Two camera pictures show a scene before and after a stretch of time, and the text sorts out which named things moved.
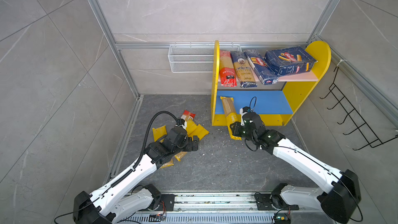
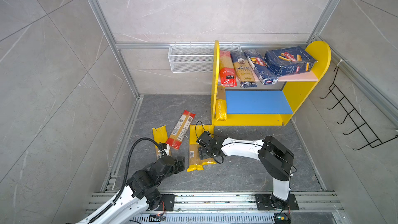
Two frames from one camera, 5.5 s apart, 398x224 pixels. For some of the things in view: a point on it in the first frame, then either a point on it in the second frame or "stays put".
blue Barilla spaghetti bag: (265, 73) stays put
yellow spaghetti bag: (190, 126) → (195, 162)
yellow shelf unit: (278, 103) stays put
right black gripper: (235, 130) → (201, 153)
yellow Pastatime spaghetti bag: (228, 106) → (221, 104)
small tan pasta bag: (159, 133) stays put
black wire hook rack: (373, 139) stays put
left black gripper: (190, 147) → (178, 169)
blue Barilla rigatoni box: (288, 60) stays put
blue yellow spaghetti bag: (244, 71) stays put
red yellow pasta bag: (227, 74) stays put
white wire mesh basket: (195, 58) stays put
